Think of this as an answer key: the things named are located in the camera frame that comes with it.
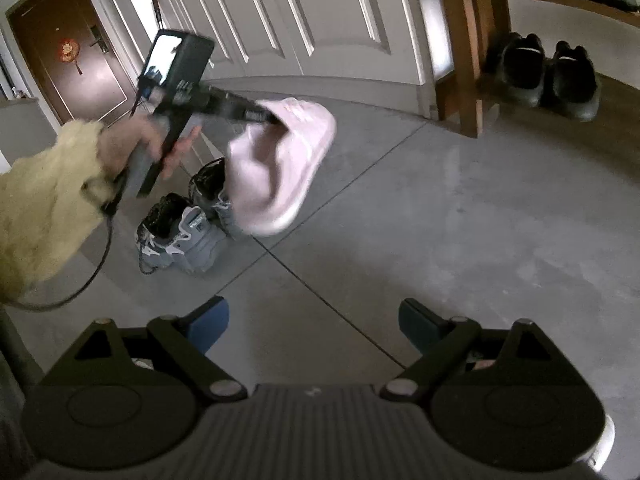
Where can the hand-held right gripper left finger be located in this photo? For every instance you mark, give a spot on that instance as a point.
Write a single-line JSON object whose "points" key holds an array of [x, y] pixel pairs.
{"points": [[210, 322]]}

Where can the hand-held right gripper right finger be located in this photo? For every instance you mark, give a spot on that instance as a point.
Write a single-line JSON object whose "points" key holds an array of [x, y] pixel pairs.
{"points": [[417, 325]]}

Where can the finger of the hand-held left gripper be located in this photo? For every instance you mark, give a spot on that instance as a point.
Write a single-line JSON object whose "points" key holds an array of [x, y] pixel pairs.
{"points": [[260, 111]]}

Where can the pink plush slipper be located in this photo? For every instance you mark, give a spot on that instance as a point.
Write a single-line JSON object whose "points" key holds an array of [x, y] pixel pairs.
{"points": [[285, 170]]}

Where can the person's left hand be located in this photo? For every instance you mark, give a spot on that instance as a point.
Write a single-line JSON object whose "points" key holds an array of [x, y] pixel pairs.
{"points": [[127, 142]]}

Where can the grey sneaker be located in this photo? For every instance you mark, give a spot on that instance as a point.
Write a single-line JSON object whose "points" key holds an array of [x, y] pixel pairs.
{"points": [[212, 185], [190, 245]]}

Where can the brown entrance door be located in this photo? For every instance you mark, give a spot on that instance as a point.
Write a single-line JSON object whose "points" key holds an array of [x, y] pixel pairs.
{"points": [[100, 90]]}

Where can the white panelled cabinet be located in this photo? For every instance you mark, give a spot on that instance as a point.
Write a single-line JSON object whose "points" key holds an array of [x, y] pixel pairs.
{"points": [[310, 20]]}

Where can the red door ornament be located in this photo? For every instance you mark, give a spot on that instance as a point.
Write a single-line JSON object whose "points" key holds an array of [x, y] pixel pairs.
{"points": [[69, 51]]}

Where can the wooden shoe rack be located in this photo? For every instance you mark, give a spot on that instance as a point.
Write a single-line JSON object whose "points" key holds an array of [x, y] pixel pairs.
{"points": [[470, 60]]}

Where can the black clog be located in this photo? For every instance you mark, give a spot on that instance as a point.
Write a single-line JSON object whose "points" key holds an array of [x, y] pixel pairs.
{"points": [[572, 87], [522, 75]]}

